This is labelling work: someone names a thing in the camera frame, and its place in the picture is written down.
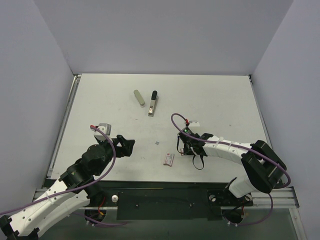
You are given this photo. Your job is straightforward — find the red white staple box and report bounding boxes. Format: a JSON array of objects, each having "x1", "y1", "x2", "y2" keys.
[{"x1": 163, "y1": 152, "x2": 175, "y2": 167}]

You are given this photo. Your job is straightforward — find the large black beige stapler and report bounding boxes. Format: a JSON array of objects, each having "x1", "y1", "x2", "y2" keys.
[{"x1": 148, "y1": 90, "x2": 159, "y2": 117}]

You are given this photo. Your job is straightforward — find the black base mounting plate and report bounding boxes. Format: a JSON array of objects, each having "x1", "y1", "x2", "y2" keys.
[{"x1": 85, "y1": 180, "x2": 253, "y2": 221}]

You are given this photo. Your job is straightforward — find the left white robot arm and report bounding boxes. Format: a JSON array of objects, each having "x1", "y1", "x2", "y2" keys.
[{"x1": 0, "y1": 135, "x2": 135, "y2": 240}]

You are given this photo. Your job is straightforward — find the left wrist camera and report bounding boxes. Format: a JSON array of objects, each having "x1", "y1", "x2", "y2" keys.
[{"x1": 90, "y1": 123, "x2": 112, "y2": 139}]

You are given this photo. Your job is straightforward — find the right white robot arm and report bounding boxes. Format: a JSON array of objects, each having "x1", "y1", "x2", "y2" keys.
[{"x1": 178, "y1": 127, "x2": 287, "y2": 205}]

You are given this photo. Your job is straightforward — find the aluminium frame rail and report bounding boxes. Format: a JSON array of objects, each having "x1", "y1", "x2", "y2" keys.
[{"x1": 42, "y1": 74, "x2": 82, "y2": 184}]

